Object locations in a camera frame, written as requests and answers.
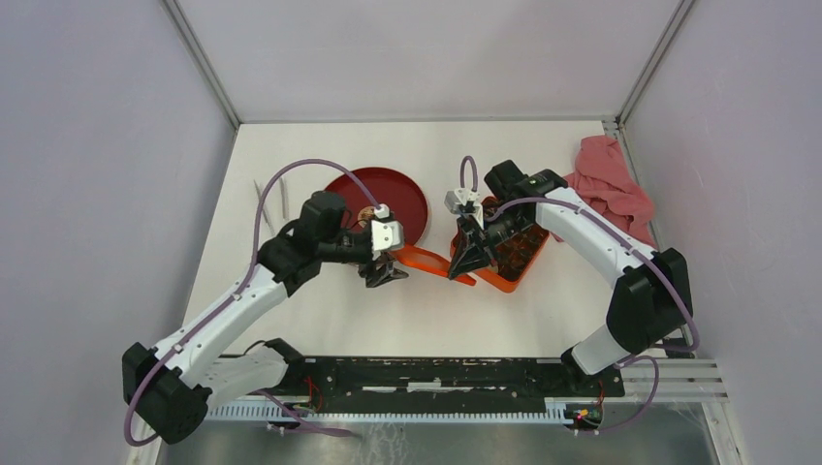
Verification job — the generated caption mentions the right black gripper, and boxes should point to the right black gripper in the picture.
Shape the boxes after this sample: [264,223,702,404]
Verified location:
[446,205,531,279]

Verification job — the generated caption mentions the orange box lid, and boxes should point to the orange box lid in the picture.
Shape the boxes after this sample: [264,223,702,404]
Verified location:
[392,245,451,279]

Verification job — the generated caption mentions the orange compartment chocolate box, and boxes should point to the orange compartment chocolate box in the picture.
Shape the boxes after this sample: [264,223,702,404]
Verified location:
[450,197,550,294]

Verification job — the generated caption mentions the metal serving tongs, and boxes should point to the metal serving tongs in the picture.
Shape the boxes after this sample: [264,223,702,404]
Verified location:
[253,178,290,236]

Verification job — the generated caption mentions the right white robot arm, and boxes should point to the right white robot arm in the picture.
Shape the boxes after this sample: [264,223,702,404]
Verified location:
[444,160,698,395]

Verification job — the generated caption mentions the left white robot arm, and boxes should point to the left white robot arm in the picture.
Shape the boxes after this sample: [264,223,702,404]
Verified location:
[122,191,407,447]

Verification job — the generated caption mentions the round dark red plate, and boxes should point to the round dark red plate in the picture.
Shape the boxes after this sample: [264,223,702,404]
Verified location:
[325,167,429,245]

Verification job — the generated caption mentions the pink cloth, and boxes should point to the pink cloth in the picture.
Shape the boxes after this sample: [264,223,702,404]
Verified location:
[564,136,656,247]

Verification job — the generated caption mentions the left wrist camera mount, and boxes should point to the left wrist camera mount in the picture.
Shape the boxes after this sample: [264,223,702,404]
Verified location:
[369,203,405,254]

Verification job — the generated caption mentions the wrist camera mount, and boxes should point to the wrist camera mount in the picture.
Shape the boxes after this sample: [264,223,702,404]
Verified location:
[444,188,479,216]
[369,203,405,254]

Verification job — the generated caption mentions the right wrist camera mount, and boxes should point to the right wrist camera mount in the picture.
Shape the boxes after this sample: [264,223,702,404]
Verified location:
[444,188,479,216]

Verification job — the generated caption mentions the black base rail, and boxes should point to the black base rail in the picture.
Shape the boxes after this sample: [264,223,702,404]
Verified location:
[267,356,625,415]

